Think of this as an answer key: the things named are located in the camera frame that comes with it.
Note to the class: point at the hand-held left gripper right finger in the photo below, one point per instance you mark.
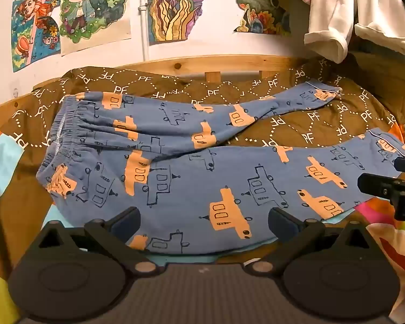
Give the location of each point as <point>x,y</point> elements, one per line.
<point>279,223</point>

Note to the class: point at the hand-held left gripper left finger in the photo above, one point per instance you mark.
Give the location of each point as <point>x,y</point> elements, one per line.
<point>127,224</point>

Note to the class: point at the blue pants with orange print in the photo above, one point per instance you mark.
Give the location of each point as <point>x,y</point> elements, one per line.
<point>189,189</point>

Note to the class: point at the brown patterned blanket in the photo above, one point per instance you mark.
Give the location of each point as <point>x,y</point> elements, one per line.
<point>243,131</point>

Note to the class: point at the colourful bedsheet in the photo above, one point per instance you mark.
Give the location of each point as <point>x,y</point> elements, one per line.
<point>0,162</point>

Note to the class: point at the white hanging garment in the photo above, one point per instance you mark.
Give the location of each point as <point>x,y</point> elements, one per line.
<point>341,10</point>

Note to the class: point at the wooden bed frame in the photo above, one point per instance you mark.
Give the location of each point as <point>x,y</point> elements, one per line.
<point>189,64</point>

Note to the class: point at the wall poster with blond figure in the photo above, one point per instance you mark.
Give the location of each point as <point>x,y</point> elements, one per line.
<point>91,10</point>

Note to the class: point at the torn colourful wall poster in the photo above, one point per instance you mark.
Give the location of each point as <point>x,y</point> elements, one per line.
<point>260,3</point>

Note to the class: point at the wall poster with yellow swirls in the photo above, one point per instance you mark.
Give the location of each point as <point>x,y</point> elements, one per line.
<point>175,10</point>

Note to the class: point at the wall poster with orange-haired figure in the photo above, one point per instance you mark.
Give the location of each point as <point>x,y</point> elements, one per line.
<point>30,20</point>

